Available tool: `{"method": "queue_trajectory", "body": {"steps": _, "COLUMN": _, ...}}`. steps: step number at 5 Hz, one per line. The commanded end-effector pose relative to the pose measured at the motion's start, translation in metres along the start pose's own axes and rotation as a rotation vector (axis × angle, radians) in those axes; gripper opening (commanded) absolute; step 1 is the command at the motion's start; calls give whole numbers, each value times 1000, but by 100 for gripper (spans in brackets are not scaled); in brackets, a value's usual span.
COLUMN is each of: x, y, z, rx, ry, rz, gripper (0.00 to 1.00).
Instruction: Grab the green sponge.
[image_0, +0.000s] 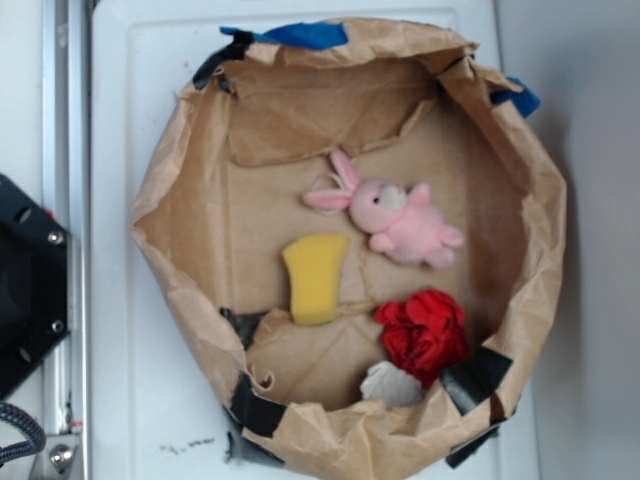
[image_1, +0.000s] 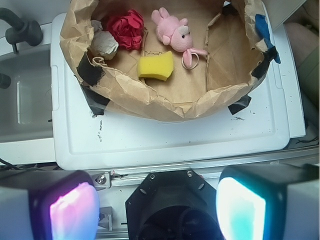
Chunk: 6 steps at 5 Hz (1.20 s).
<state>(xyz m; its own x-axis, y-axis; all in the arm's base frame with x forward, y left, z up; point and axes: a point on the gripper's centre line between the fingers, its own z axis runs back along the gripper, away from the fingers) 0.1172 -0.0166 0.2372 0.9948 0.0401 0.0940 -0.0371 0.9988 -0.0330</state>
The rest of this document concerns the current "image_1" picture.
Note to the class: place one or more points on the pink plush bunny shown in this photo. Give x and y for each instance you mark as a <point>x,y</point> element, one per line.
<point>176,33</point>

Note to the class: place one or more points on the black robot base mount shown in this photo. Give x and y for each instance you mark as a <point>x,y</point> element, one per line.
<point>173,205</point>

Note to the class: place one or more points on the white sink basin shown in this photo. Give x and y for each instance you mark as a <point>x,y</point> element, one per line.
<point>26,128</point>

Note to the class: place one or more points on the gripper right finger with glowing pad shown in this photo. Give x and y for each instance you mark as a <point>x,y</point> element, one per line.
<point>269,202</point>

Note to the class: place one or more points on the grey crumpled paper ball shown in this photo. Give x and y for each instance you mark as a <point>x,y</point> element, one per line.
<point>103,43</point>

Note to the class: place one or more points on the black faucet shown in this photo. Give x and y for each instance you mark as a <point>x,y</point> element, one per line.
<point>20,30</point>

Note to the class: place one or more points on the yellow sponge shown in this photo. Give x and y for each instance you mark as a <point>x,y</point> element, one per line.
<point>158,67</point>

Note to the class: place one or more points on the red crumpled paper ball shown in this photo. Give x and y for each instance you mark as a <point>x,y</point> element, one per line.
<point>127,30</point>

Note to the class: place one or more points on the white plastic tray lid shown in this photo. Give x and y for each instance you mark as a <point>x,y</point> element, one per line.
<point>90,138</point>

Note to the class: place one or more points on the brown paper bag nest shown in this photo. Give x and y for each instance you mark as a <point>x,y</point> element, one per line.
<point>233,67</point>

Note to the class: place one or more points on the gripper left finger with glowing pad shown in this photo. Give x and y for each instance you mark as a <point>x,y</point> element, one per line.
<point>48,205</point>

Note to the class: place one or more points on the blue tape strip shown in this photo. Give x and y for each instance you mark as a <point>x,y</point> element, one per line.
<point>262,29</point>

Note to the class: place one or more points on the metal corner bracket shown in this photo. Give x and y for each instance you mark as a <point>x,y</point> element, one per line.
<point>101,180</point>

